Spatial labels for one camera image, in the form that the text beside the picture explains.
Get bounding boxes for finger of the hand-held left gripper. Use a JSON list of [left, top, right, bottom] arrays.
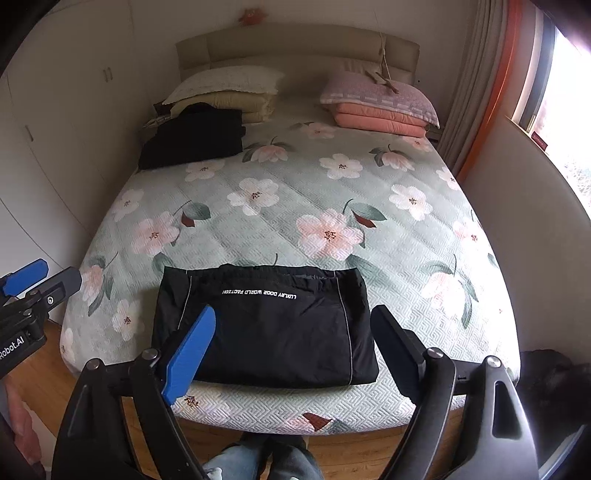
[[0, 258, 49, 298], [21, 266, 83, 321]]

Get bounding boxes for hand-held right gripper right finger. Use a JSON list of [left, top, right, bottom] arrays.
[[370, 305, 539, 480]]

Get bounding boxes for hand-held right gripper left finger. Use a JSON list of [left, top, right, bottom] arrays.
[[51, 305, 217, 480]]

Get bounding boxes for black hooded jacket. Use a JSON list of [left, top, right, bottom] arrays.
[[151, 264, 380, 387]]

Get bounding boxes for person's left forearm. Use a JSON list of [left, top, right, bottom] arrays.
[[0, 383, 42, 476]]

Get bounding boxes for folded black clothes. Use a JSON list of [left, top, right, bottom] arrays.
[[137, 102, 246, 171]]

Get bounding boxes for person's legs in jeans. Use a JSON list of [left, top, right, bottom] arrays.
[[203, 434, 324, 480]]

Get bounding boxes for white wardrobe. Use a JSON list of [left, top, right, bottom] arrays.
[[0, 0, 144, 278]]

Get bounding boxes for dark cloth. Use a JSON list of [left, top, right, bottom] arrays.
[[519, 350, 587, 457]]

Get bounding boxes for bed with floral bedspread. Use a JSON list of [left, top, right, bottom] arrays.
[[60, 97, 522, 437]]

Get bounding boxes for salmon folded blanket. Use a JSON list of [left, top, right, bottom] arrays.
[[333, 102, 428, 139]]

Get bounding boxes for pink patterned pillow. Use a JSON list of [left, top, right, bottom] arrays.
[[320, 70, 440, 128]]

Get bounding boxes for cream folded pillows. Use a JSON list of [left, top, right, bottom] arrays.
[[170, 91, 279, 124]]

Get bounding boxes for white lace pillow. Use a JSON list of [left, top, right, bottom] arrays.
[[161, 65, 284, 106]]

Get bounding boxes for beige curtain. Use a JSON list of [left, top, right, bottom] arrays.
[[436, 0, 513, 174]]

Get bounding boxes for orange curtain strip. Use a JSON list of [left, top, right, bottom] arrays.
[[457, 0, 525, 178]]

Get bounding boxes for window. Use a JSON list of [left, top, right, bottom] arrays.
[[519, 9, 591, 208]]

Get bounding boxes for beige padded headboard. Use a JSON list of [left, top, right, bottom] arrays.
[[175, 24, 421, 100]]

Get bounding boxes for hanging cord with tassel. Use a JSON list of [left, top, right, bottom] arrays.
[[365, 32, 402, 95]]

